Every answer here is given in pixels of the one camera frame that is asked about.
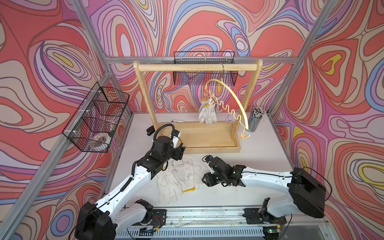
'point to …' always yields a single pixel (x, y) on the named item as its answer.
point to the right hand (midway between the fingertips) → (207, 183)
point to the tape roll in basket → (102, 137)
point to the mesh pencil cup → (257, 112)
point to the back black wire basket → (202, 78)
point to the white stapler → (177, 121)
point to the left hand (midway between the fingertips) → (181, 145)
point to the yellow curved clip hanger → (245, 134)
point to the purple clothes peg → (227, 118)
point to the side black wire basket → (94, 125)
